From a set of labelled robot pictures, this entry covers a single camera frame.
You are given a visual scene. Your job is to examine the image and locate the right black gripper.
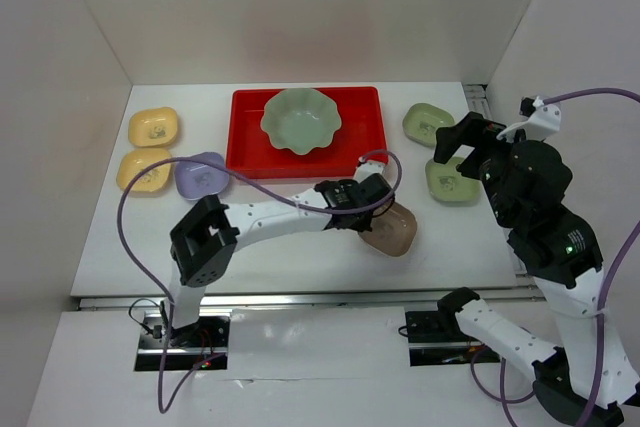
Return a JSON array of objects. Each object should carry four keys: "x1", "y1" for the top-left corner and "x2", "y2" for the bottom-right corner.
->
[{"x1": 430, "y1": 108, "x2": 515, "y2": 224}]

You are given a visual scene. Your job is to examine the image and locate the brown square plate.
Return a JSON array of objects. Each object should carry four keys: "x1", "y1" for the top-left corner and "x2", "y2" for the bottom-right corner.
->
[{"x1": 359, "y1": 202, "x2": 418, "y2": 257}]

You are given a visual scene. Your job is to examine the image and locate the green scalloped bowl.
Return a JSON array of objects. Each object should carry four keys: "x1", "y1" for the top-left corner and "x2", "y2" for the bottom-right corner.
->
[{"x1": 260, "y1": 88, "x2": 342, "y2": 156}]

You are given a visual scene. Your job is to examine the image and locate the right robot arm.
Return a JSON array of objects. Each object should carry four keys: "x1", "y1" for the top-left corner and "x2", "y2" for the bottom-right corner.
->
[{"x1": 433, "y1": 113, "x2": 639, "y2": 426}]

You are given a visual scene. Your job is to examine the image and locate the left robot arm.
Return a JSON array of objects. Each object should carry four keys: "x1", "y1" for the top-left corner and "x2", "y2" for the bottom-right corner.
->
[{"x1": 161, "y1": 173, "x2": 393, "y2": 347}]

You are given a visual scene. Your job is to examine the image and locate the red plastic bin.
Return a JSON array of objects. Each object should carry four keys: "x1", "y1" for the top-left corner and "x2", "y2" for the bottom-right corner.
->
[{"x1": 226, "y1": 86, "x2": 387, "y2": 179}]

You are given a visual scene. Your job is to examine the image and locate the green square plate far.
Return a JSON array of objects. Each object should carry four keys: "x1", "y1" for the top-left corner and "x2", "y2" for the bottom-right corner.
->
[{"x1": 402, "y1": 103, "x2": 455, "y2": 148}]

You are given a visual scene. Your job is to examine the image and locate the green square plate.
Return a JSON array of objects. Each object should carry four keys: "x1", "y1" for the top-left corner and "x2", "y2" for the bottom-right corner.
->
[
  {"x1": 425, "y1": 156, "x2": 480, "y2": 204},
  {"x1": 402, "y1": 103, "x2": 455, "y2": 148}
]

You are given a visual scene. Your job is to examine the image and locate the green square plate near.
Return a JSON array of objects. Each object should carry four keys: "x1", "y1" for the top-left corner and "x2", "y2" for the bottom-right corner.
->
[{"x1": 425, "y1": 156, "x2": 480, "y2": 204}]

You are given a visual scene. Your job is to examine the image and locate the purple square plate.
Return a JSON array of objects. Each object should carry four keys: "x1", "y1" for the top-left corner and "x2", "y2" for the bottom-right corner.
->
[{"x1": 174, "y1": 161, "x2": 230, "y2": 201}]

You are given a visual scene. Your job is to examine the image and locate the yellow square plate far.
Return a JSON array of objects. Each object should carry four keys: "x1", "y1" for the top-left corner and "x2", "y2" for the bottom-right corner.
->
[{"x1": 128, "y1": 107, "x2": 180, "y2": 148}]

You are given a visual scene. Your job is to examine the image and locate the yellow square plate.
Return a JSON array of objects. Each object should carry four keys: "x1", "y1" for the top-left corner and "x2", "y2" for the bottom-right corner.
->
[
  {"x1": 128, "y1": 107, "x2": 180, "y2": 148},
  {"x1": 116, "y1": 147, "x2": 176, "y2": 194}
]

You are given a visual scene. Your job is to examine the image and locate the yellow square plate near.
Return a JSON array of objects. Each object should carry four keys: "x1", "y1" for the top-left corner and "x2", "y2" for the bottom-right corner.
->
[{"x1": 116, "y1": 147, "x2": 176, "y2": 194}]

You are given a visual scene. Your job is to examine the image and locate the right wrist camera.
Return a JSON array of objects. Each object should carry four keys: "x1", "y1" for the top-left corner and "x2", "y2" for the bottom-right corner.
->
[{"x1": 496, "y1": 96, "x2": 562, "y2": 143}]

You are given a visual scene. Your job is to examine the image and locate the aluminium rail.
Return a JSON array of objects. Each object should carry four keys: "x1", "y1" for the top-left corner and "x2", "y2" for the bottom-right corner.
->
[{"x1": 77, "y1": 286, "x2": 541, "y2": 312}]

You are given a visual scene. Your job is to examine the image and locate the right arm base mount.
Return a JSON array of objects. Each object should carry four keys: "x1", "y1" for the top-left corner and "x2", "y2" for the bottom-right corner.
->
[{"x1": 397, "y1": 311, "x2": 499, "y2": 367}]

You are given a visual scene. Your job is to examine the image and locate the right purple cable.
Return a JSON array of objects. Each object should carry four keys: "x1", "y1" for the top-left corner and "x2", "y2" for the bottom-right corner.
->
[{"x1": 472, "y1": 88, "x2": 640, "y2": 427}]

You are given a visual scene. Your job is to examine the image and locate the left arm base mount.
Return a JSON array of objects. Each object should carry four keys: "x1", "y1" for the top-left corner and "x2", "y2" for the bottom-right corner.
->
[{"x1": 127, "y1": 298, "x2": 231, "y2": 372}]

